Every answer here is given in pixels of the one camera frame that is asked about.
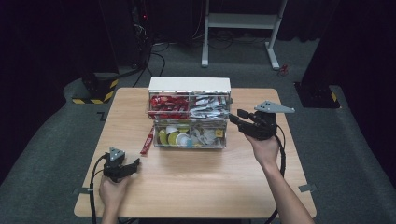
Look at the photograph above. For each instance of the pile of silver packets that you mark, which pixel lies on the pile of silver packets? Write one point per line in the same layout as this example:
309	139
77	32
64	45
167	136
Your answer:
208	107

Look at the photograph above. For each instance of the dark equipment rack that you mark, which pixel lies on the dark equipment rack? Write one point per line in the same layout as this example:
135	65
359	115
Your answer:
141	31

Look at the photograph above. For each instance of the small red floor object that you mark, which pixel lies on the small red floor object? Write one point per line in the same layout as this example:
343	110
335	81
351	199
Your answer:
283	70

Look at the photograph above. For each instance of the pile of red packets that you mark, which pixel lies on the pile of red packets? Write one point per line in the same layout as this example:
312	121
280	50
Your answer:
169	104

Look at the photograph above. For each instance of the grey tape piece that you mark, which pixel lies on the grey tape piece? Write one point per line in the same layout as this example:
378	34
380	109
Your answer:
81	190
307	187

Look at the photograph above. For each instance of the white drawer organizer cabinet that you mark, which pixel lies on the white drawer organizer cabinet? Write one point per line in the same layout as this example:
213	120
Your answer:
189	84

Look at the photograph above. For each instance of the clear drawer with packets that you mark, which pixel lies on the clear drawer with packets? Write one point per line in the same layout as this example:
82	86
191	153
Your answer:
188	116

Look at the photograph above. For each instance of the white metal stand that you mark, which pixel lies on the white metal stand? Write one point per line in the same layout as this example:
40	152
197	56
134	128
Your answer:
241	21

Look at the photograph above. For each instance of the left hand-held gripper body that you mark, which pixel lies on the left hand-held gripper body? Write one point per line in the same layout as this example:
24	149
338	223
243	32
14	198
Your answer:
114	166

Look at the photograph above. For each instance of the small yellow packet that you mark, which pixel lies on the small yellow packet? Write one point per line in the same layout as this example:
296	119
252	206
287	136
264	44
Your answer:
219	133

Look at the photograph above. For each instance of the clear drawer with capsules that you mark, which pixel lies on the clear drawer with capsules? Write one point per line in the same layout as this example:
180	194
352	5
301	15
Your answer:
189	146

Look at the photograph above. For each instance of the black stand with striped base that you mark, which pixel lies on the black stand with striped base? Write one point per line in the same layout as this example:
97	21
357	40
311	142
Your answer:
99	88

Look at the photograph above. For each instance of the pile of green white capsules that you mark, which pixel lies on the pile of green white capsules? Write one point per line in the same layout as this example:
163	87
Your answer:
172	138

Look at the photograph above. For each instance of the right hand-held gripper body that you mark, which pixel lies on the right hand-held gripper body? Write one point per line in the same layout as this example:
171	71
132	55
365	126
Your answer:
264	126

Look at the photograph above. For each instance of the red stick sachet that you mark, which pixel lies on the red stick sachet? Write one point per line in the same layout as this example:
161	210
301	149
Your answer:
147	141

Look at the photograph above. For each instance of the black column with square base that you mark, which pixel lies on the black column with square base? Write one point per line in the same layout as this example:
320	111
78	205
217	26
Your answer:
316	95

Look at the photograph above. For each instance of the person's right hand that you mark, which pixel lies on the person's right hand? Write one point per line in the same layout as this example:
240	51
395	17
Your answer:
267	151

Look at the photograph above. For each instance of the person's left hand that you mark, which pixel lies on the person's left hand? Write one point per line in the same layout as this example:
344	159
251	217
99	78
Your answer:
112	191

